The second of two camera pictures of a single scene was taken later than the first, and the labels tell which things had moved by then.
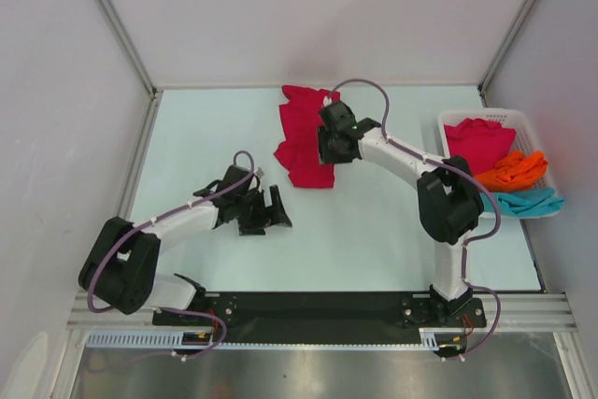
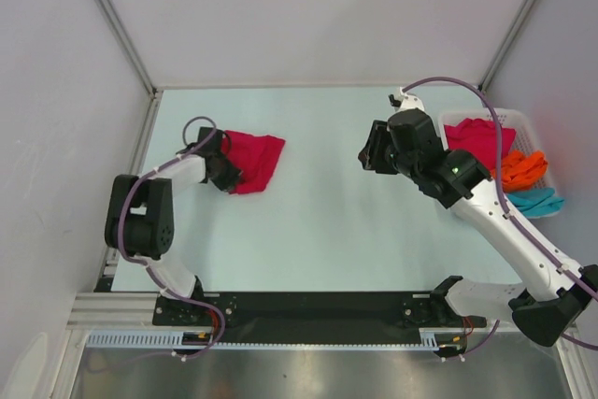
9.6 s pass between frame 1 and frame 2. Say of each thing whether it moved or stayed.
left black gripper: moved
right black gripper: moved
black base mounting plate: stayed
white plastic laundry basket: moved
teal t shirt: stayed
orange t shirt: stayed
